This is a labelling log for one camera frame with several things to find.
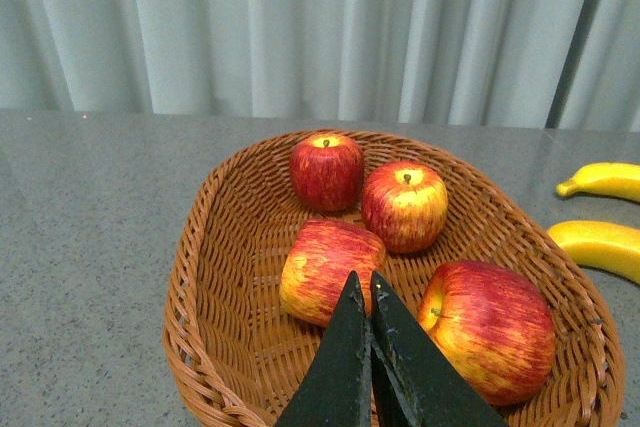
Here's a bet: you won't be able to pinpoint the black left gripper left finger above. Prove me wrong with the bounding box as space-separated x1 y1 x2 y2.
276 271 372 426

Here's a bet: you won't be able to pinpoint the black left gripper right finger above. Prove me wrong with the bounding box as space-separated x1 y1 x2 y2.
370 272 506 426

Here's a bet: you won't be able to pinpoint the large red apple front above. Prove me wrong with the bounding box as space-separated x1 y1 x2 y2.
417 260 556 407

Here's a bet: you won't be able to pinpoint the red yellow apple sideways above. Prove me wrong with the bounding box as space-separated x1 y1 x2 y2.
279 218 387 327

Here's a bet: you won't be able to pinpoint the yellow banana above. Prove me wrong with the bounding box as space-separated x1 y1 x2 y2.
547 220 639 284
556 162 640 202

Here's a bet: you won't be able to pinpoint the brown wicker basket left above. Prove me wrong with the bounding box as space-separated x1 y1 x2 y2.
162 131 625 426

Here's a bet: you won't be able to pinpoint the red yellow apple back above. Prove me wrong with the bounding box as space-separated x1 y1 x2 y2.
361 161 449 254

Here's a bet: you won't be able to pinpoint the dark red apple back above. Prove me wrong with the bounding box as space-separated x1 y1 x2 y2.
289 134 364 212

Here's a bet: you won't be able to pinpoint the grey pleated curtain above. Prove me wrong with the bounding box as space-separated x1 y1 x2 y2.
1 0 639 131

